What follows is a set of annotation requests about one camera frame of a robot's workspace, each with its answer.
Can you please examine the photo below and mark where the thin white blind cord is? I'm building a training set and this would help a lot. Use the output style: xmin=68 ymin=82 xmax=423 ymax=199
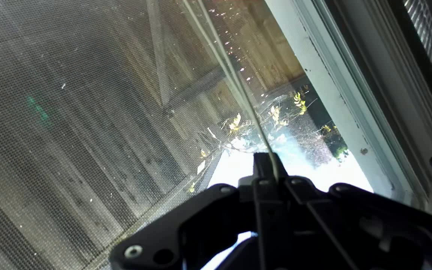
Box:
xmin=179 ymin=0 xmax=281 ymax=183

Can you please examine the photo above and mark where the white window frame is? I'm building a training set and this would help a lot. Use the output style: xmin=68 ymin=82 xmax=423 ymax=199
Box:
xmin=263 ymin=0 xmax=432 ymax=222

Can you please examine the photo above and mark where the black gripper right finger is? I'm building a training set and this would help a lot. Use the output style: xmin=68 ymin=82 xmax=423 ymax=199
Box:
xmin=275 ymin=174 xmax=432 ymax=270

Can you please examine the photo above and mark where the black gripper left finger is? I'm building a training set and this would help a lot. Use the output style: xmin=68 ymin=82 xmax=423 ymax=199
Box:
xmin=108 ymin=151 xmax=279 ymax=270

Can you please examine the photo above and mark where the green leafy tree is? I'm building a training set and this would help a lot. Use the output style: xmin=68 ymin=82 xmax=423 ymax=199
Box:
xmin=185 ymin=84 xmax=353 ymax=193

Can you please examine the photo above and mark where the grey window insect screen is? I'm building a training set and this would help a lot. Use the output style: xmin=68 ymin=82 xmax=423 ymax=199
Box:
xmin=0 ymin=0 xmax=288 ymax=270

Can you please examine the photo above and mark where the wooden garden fence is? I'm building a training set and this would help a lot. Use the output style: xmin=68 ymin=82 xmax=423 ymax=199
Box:
xmin=0 ymin=0 xmax=309 ymax=270

